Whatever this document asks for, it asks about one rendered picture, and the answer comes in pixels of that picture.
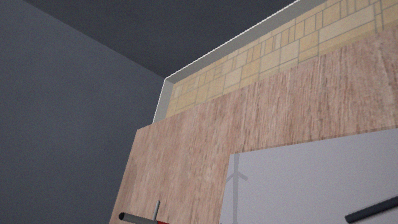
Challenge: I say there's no black pen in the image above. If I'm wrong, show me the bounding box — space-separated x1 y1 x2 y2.
345 196 398 224

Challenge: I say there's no grey flat board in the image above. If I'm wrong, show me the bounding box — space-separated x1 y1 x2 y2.
219 128 398 224

